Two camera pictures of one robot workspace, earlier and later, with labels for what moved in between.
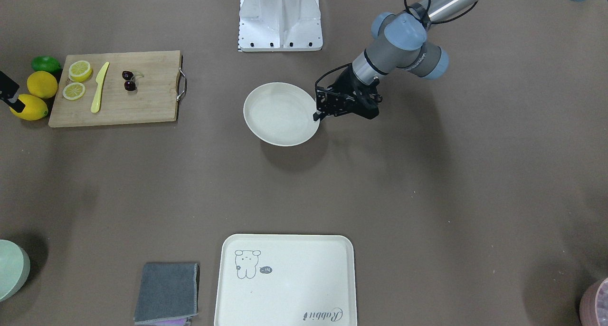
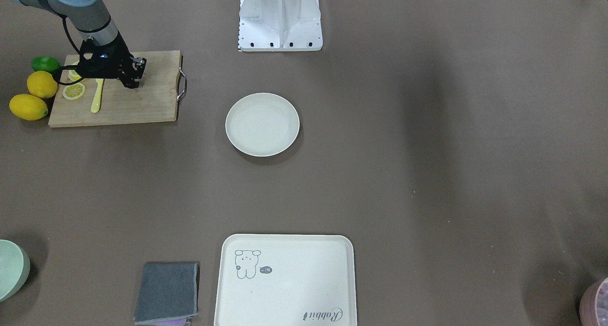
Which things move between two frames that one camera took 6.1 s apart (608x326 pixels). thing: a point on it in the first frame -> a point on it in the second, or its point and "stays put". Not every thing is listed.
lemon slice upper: x=74 y=91 stays put
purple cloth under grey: x=181 y=322 stays put
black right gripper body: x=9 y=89 -> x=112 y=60
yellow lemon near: x=42 y=84 stays put
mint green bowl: x=15 y=264 stays put
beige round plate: x=280 y=114 -> x=261 y=124
